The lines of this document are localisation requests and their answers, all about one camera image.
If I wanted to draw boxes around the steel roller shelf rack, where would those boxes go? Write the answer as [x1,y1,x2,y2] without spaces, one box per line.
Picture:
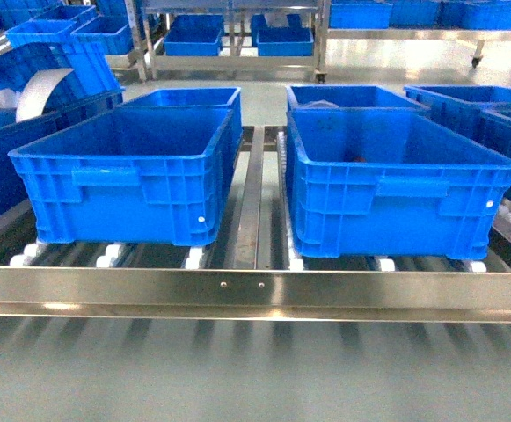
[0,127,511,323]

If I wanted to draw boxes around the background steel shelf right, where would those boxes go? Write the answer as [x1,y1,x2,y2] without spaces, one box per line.
[325,0,511,88]

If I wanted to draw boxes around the rear right blue crate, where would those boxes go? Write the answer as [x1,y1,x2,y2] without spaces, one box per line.
[286,85,429,114]

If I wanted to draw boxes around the front left blue crate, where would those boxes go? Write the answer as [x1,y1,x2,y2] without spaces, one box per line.
[9,106,237,246]

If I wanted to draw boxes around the rear left blue crate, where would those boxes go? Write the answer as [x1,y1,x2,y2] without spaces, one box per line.
[122,87,243,144]

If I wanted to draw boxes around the front right blue crate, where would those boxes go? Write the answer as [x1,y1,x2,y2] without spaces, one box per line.
[285,108,511,260]

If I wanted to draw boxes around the cart right blue crate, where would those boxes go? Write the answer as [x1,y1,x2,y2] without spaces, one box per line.
[250,14,314,57]

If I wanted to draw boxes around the cart blue crate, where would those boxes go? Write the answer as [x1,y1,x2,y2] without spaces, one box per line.
[164,14,224,56]
[250,14,314,57]

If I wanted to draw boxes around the cart left blue crate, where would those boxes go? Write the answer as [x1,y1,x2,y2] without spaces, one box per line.
[164,14,224,56]

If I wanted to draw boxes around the background steel cart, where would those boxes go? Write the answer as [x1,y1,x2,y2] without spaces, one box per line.
[125,1,331,84]

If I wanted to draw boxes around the curved grey sheet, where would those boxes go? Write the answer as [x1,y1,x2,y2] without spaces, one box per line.
[16,68,74,123]

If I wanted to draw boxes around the far left blue crate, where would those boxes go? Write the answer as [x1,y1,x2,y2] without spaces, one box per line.
[0,88,123,215]

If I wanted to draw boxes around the far right blue crate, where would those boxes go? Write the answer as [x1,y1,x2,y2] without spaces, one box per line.
[405,85,511,201]

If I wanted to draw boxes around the tilted blue crate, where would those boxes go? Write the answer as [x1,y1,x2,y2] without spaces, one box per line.
[0,41,122,111]

